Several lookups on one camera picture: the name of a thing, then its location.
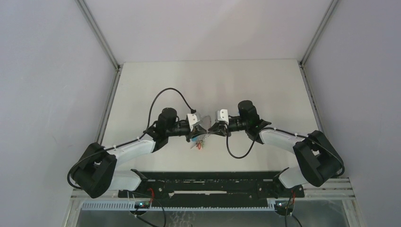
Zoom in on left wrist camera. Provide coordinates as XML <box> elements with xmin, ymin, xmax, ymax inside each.
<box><xmin>186</xmin><ymin>112</ymin><xmax>201</xmax><ymax>130</ymax></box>

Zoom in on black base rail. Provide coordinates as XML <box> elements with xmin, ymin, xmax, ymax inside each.
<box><xmin>118</xmin><ymin>171</ymin><xmax>305</xmax><ymax>208</ymax></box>

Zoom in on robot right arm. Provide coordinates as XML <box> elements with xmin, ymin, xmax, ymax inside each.
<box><xmin>208</xmin><ymin>100</ymin><xmax>345</xmax><ymax>197</ymax></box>

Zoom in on left camera cable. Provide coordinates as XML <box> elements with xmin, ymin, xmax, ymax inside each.
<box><xmin>144</xmin><ymin>87</ymin><xmax>197</xmax><ymax>135</ymax></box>

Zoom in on white slotted cable duct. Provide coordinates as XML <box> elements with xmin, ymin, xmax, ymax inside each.
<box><xmin>80</xmin><ymin>200</ymin><xmax>278</xmax><ymax>211</ymax></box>

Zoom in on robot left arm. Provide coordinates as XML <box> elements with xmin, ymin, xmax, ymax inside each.
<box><xmin>67</xmin><ymin>108</ymin><xmax>207</xmax><ymax>198</ymax></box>

